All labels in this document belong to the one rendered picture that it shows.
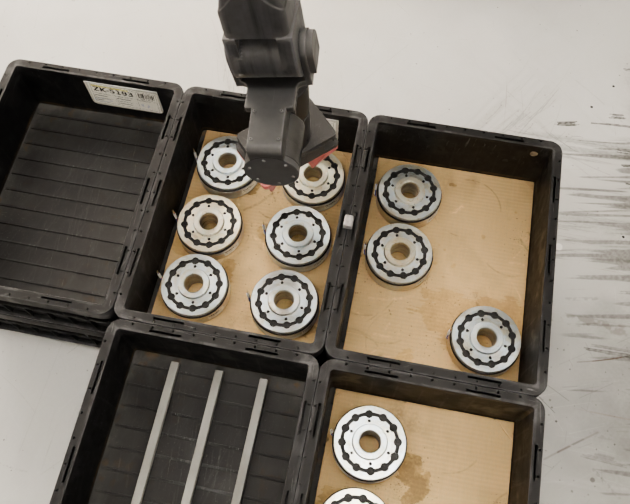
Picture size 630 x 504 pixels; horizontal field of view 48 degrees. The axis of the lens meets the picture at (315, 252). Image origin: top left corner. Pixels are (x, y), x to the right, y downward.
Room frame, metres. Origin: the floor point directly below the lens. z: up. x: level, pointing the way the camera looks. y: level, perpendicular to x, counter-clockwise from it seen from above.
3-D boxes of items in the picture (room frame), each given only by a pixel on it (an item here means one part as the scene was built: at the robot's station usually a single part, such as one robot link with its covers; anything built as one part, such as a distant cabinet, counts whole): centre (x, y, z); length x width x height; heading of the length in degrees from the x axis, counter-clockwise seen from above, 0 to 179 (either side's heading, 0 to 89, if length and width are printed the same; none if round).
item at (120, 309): (0.48, 0.10, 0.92); 0.40 x 0.30 x 0.02; 167
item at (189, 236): (0.50, 0.17, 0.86); 0.10 x 0.10 x 0.01
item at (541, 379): (0.42, -0.20, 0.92); 0.40 x 0.30 x 0.02; 167
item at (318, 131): (0.46, 0.03, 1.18); 0.10 x 0.07 x 0.07; 121
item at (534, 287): (0.42, -0.20, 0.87); 0.40 x 0.30 x 0.11; 167
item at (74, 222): (0.55, 0.39, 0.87); 0.40 x 0.30 x 0.11; 167
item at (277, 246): (0.47, 0.03, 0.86); 0.10 x 0.10 x 0.01
